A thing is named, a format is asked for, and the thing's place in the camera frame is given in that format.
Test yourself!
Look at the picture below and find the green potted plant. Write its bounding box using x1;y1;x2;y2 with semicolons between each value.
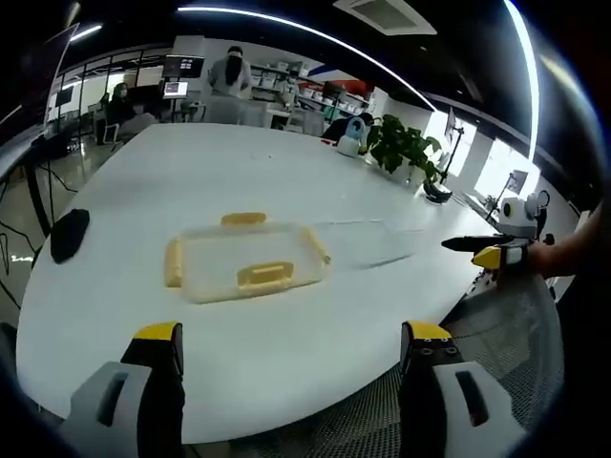
366;114;446;188

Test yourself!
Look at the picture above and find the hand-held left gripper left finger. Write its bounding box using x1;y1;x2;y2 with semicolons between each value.
56;321;187;458

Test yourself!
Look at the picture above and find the dark monitor screen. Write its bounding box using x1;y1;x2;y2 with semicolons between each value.
164;55;205;80

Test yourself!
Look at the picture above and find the black round base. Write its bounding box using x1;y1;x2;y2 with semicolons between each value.
423;182;453;205

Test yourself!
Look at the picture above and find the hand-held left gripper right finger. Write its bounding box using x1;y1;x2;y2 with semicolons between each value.
398;320;527;458

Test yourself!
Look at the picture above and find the black tripod stand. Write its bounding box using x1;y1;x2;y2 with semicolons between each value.
23;135;81;239

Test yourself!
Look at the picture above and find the ceiling air vent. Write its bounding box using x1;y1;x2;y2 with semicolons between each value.
332;0;438;35

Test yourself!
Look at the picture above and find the black cloth bundle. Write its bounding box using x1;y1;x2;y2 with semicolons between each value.
49;208;92;265

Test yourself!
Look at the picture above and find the white storage shelving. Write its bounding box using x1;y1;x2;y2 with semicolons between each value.
247;58;374;117

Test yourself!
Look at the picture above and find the ceiling light strip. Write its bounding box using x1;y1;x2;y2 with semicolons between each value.
176;4;438;112
502;0;541;164

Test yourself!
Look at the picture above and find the clear lid with yellow clasps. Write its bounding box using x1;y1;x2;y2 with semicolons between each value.
163;211;333;305

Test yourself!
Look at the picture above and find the laptop on stand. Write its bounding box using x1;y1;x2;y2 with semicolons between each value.
162;81;189;112

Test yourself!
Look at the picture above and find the thin black camera stand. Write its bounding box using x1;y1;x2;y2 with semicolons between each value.
441;121;468;186

